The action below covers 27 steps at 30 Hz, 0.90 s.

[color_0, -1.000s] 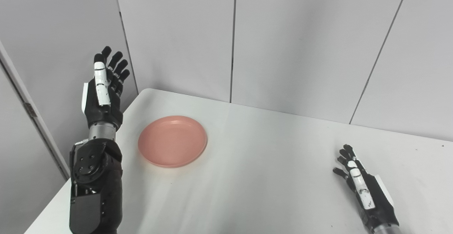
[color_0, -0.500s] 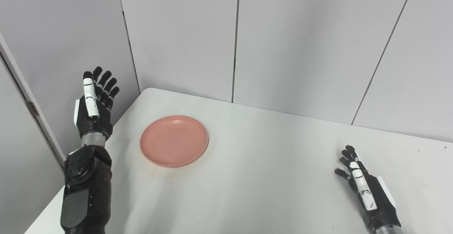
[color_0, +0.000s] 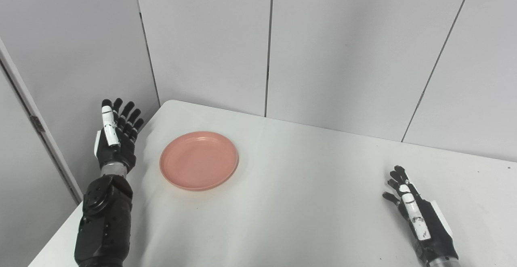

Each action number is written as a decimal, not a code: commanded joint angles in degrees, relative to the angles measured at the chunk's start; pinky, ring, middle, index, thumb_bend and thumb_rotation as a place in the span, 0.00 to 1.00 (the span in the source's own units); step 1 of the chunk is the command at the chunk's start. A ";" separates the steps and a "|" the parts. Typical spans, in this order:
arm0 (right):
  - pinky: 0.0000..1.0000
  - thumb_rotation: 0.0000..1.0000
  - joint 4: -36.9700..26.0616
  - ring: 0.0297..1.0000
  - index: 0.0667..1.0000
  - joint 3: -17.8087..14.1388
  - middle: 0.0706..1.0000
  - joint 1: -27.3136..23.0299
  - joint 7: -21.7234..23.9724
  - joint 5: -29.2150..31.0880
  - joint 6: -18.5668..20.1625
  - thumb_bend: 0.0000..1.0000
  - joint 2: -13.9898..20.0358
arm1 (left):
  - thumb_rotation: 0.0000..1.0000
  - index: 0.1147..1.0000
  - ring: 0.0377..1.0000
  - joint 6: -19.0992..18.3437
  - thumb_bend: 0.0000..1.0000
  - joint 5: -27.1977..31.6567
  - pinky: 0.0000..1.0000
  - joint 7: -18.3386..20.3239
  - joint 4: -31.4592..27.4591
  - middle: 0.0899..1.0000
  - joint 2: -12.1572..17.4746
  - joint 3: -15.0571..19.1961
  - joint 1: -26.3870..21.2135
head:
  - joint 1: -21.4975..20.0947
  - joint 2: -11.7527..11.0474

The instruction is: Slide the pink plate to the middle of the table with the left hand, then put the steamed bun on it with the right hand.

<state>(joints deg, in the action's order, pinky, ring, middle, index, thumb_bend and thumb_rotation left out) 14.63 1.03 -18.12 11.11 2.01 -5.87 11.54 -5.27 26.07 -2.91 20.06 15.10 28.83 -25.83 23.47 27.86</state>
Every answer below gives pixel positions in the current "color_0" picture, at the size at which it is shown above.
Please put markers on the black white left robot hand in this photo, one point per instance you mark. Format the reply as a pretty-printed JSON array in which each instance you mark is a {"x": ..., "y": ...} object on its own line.
[{"x": 117, "y": 135}]

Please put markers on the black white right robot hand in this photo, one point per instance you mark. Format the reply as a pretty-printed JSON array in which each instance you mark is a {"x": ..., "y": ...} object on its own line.
[{"x": 420, "y": 218}]

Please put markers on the pink round plate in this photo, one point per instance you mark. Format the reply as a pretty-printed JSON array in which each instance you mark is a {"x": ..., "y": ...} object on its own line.
[{"x": 198, "y": 160}]

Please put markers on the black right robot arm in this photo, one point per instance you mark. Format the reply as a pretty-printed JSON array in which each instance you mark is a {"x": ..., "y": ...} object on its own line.
[{"x": 442, "y": 262}]

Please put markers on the metal door hinge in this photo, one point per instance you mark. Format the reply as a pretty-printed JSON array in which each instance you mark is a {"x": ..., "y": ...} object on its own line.
[{"x": 37, "y": 124}]

